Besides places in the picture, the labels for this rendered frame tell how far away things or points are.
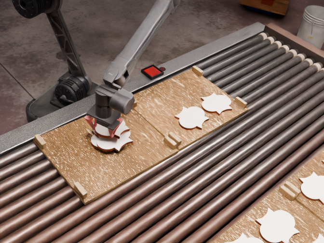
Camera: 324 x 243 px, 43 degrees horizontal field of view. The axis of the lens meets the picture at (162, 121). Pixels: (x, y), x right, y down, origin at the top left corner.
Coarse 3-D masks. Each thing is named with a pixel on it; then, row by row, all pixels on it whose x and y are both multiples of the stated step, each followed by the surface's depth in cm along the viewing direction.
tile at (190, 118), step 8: (184, 112) 169; (192, 112) 170; (200, 112) 171; (184, 120) 166; (192, 120) 167; (200, 120) 167; (208, 120) 169; (184, 128) 164; (192, 128) 164; (200, 128) 164
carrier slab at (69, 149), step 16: (64, 128) 157; (80, 128) 158; (144, 128) 162; (48, 144) 150; (64, 144) 151; (80, 144) 152; (128, 144) 154; (144, 144) 155; (160, 144) 156; (64, 160) 145; (80, 160) 146; (96, 160) 147; (112, 160) 148; (128, 160) 149; (144, 160) 149; (160, 160) 150; (64, 176) 140; (80, 176) 141; (96, 176) 141; (112, 176) 142; (128, 176) 143; (96, 192) 137
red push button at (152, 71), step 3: (147, 69) 192; (150, 69) 192; (153, 69) 192; (156, 69) 192; (147, 72) 190; (150, 72) 190; (153, 72) 191; (156, 72) 191; (159, 72) 191; (150, 75) 189; (153, 75) 189
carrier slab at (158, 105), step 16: (176, 80) 187; (192, 80) 188; (208, 80) 190; (144, 96) 176; (160, 96) 177; (176, 96) 178; (192, 96) 180; (144, 112) 168; (160, 112) 170; (176, 112) 171; (224, 112) 174; (240, 112) 175; (160, 128) 163; (176, 128) 164; (208, 128) 166
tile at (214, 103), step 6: (210, 96) 179; (216, 96) 180; (222, 96) 180; (204, 102) 176; (210, 102) 176; (216, 102) 177; (222, 102) 177; (228, 102) 178; (204, 108) 173; (210, 108) 173; (216, 108) 174; (222, 108) 174; (228, 108) 175
